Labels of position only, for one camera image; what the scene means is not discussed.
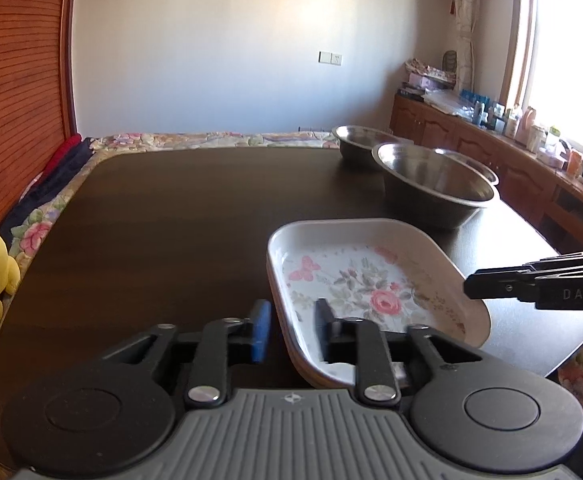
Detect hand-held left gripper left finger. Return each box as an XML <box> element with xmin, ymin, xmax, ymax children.
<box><xmin>102</xmin><ymin>300</ymin><xmax>272</xmax><ymax>408</ymax></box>

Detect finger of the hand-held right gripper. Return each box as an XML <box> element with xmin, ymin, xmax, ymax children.
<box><xmin>521</xmin><ymin>253</ymin><xmax>583</xmax><ymax>278</ymax></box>
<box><xmin>464</xmin><ymin>267</ymin><xmax>539</xmax><ymax>303</ymax></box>

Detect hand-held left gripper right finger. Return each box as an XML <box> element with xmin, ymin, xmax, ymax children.
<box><xmin>315</xmin><ymin>299</ymin><xmax>482</xmax><ymax>403</ymax></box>

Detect large steel bowl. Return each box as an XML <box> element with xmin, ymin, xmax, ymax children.
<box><xmin>371</xmin><ymin>142</ymin><xmax>501</xmax><ymax>231</ymax></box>

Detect small steel bowl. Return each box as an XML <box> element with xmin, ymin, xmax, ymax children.
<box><xmin>332</xmin><ymin>125</ymin><xmax>402</xmax><ymax>170</ymax></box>
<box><xmin>434</xmin><ymin>148</ymin><xmax>501</xmax><ymax>186</ymax></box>

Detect wooden cabinet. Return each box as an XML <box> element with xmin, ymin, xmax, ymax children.
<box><xmin>390</xmin><ymin>92</ymin><xmax>583</xmax><ymax>256</ymax></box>

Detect row of bottles and jars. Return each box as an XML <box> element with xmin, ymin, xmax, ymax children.
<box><xmin>459</xmin><ymin>89</ymin><xmax>583</xmax><ymax>181</ymax></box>

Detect clear plastic bag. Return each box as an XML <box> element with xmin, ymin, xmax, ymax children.
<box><xmin>424</xmin><ymin>89</ymin><xmax>472</xmax><ymax>116</ymax></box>

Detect window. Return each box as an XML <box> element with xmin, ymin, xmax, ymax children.
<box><xmin>514</xmin><ymin>0</ymin><xmax>583</xmax><ymax>161</ymax></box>

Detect floral blanket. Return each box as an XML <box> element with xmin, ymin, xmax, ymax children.
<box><xmin>8</xmin><ymin>131</ymin><xmax>342</xmax><ymax>271</ymax></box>

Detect pink box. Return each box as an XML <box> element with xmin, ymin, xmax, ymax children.
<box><xmin>409</xmin><ymin>74</ymin><xmax>452</xmax><ymax>88</ymax></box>

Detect folded floral cloth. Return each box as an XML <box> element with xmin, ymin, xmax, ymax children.
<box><xmin>405</xmin><ymin>59</ymin><xmax>455</xmax><ymax>78</ymax></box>

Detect patterned white curtain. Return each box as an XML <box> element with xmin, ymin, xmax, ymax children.
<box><xmin>439</xmin><ymin>0</ymin><xmax>482</xmax><ymax>93</ymax></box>

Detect navy cloth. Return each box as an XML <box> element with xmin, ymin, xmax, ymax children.
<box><xmin>0</xmin><ymin>137</ymin><xmax>94</xmax><ymax>241</ymax></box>

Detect red cloth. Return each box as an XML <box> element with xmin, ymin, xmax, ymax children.
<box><xmin>44</xmin><ymin>134</ymin><xmax>83</xmax><ymax>173</ymax></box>

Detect wooden slatted wardrobe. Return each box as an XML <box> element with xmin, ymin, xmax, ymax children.
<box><xmin>0</xmin><ymin>0</ymin><xmax>79</xmax><ymax>221</ymax></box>

